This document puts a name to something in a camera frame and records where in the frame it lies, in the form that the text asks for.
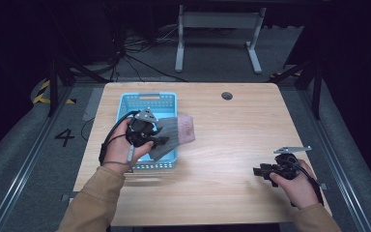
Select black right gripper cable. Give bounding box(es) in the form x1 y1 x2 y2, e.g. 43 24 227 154
290 159 326 207

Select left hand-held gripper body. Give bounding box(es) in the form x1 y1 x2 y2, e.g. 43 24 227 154
125 107 159 149

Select pink sock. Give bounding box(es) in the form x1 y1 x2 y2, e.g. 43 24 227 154
177 114 196 143

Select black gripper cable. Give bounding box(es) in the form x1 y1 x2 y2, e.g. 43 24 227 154
98 110 141 166
290 159 326 207

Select light blue plastic basket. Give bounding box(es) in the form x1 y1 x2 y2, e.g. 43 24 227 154
115 92 179 170

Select thin black floor cable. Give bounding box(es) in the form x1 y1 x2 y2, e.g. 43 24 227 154
80 117 97 142

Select black metal stand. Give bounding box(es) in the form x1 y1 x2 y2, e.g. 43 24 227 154
46 57 110 118
270 59 324 120

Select grey knitted sock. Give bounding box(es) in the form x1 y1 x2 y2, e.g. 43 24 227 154
148 116 181 161

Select person's left hand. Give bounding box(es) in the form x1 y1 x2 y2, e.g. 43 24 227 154
102 117 155 175

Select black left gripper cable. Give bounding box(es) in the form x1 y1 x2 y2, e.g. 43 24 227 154
98 110 141 166

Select grey strap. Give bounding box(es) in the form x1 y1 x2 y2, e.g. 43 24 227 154
101 144 136 174

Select tangle of black floor cables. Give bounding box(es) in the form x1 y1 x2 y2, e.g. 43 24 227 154
107 17 188 83

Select white metal table frame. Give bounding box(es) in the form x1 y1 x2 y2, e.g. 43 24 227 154
174 4 268 74

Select yellow black hazard tape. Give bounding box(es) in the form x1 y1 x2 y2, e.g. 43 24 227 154
32 79 77 105

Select silver floor rail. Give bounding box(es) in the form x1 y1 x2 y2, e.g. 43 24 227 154
298 89 371 232
0 86 75 232

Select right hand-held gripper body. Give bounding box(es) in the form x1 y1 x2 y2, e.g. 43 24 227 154
271 145 313 182

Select person's right hand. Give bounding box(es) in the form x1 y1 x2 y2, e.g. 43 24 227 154
269 159 321 211

